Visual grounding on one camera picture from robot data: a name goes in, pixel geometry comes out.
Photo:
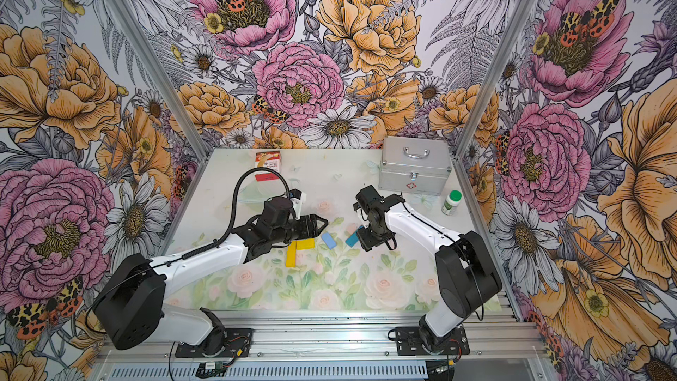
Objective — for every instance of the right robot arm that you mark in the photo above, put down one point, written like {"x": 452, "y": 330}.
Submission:
{"x": 466, "y": 276}

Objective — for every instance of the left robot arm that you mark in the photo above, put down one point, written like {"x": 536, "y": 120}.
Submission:
{"x": 132, "y": 308}

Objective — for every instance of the teal block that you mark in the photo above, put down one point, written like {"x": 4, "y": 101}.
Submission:
{"x": 353, "y": 239}

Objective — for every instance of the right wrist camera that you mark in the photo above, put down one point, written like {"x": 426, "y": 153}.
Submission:
{"x": 368, "y": 201}

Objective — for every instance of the silver metal case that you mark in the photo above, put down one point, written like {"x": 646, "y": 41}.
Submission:
{"x": 420, "y": 166}

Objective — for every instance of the yellow block crosswise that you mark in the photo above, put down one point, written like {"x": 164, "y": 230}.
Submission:
{"x": 306, "y": 244}

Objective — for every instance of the clear glass bowl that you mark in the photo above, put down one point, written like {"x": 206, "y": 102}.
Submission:
{"x": 254, "y": 192}

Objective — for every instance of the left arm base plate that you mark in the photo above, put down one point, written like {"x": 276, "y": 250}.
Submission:
{"x": 228, "y": 343}

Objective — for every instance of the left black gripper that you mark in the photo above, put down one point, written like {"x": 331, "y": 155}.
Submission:
{"x": 308, "y": 226}

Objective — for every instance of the white bottle green cap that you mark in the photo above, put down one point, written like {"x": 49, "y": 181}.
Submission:
{"x": 452, "y": 201}

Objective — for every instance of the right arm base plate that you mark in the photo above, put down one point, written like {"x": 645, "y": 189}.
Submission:
{"x": 420, "y": 341}

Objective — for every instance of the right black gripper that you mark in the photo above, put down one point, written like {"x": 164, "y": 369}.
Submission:
{"x": 367, "y": 242}

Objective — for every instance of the light blue block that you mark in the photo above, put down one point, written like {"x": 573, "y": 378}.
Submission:
{"x": 329, "y": 241}

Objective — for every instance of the small circuit board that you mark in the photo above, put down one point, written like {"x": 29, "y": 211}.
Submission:
{"x": 211, "y": 369}

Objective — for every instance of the red white cardboard box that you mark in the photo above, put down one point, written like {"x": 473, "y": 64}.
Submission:
{"x": 269, "y": 160}

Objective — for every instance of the long yellow block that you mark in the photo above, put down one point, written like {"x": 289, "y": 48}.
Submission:
{"x": 291, "y": 256}

